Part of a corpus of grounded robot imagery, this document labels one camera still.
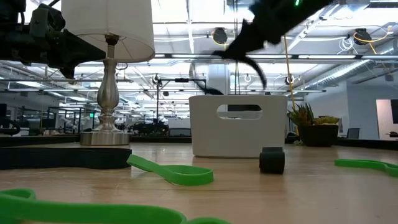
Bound white plastic bin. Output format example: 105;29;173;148
188;95;289;159

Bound yellow hanging cable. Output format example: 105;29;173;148
282;34;297;108

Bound silver table lamp white shade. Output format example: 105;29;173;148
58;0;155;146

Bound thin black hanging cable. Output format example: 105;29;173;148
233;0;241;96

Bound black ceiling cable reel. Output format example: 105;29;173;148
353;27;373;46
212;27;229;45

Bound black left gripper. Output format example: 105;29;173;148
0;24;107;80

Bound succulent plant in black pot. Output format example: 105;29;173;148
286;102;340;147

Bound black metal stand frame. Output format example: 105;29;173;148
156;77;208;125

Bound small thick black rubber band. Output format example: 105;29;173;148
259;146;286;175

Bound black table edge rail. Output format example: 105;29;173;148
0;135;398;151

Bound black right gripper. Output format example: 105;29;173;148
212;0;301;60

